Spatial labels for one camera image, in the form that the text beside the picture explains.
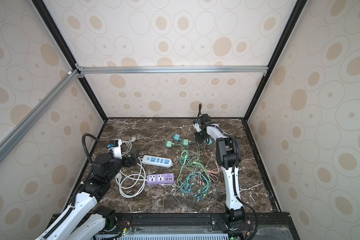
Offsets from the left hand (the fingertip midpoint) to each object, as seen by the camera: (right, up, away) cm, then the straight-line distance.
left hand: (135, 147), depth 76 cm
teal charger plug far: (+20, +4, +30) cm, 36 cm away
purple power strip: (+10, -19, +9) cm, 23 cm away
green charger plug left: (+14, -1, +27) cm, 30 cm away
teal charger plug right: (+44, +1, +31) cm, 54 cm away
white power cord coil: (-4, -23, +9) cm, 25 cm away
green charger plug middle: (+26, 0, +27) cm, 37 cm away
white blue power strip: (+8, -10, +17) cm, 21 cm away
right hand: (+37, +5, +33) cm, 50 cm away
